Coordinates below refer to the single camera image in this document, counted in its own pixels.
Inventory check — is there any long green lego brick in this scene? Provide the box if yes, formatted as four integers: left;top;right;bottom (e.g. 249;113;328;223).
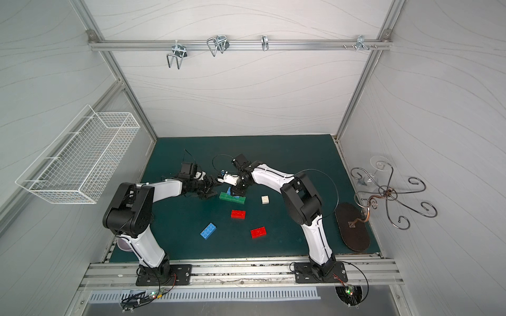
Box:
219;192;246;205

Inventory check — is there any red lego brick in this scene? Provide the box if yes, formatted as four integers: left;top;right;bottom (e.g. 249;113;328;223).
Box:
250;226;267;239
231;210;246;220

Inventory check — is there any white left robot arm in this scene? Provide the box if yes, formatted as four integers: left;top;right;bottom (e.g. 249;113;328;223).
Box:
102;172;219;269

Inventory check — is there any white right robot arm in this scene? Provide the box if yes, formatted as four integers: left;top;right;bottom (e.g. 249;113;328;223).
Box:
232;157;333;268

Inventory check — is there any green table mat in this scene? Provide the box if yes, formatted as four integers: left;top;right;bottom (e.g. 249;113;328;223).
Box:
108;134;381;263

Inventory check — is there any lilac bowl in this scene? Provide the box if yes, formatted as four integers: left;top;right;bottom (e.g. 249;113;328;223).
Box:
117;237;133;252

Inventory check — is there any white vent strip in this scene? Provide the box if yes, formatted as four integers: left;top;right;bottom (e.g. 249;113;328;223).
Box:
88;287;321;304

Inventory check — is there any dark oval stand base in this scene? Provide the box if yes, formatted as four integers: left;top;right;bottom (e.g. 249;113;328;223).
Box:
335;203;370;253

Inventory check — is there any metal curled hook stand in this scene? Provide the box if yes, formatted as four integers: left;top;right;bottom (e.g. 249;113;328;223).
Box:
348;156;438;230

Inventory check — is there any metal double hook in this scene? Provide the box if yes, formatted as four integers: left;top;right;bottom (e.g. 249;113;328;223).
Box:
166;43;188;69

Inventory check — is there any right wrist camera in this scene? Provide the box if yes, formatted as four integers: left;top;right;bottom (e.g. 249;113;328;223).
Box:
217;171;241;186

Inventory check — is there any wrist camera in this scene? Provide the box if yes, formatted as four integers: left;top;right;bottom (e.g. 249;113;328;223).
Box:
217;171;241;186
177;162;198;180

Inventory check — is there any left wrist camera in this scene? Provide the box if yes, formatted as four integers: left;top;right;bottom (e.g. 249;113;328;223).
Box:
177;162;198;180

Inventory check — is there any black camera cable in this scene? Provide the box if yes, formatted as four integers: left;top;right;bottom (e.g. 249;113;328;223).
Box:
211;153;238;175

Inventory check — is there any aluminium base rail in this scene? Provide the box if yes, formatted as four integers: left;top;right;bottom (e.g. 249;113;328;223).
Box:
79;254;404;290

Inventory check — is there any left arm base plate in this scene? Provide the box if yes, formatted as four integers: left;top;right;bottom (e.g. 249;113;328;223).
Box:
135;265;192;287

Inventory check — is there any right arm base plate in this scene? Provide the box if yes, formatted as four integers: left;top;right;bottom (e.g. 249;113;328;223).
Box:
292;261;348;284

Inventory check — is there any white wire basket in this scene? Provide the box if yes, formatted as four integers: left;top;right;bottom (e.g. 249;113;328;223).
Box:
15;105;140;205

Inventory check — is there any metal wire clip hook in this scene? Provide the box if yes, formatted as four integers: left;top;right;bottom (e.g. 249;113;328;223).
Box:
206;35;230;57

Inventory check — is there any small metal ring hook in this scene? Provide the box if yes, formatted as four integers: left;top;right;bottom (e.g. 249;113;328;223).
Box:
260;35;269;51

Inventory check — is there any metal bracket hook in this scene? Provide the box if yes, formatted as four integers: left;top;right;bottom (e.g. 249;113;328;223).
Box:
342;36;378;51

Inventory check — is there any horizontal aluminium rail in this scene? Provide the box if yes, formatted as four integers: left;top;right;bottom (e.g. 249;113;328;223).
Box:
88;38;393;52

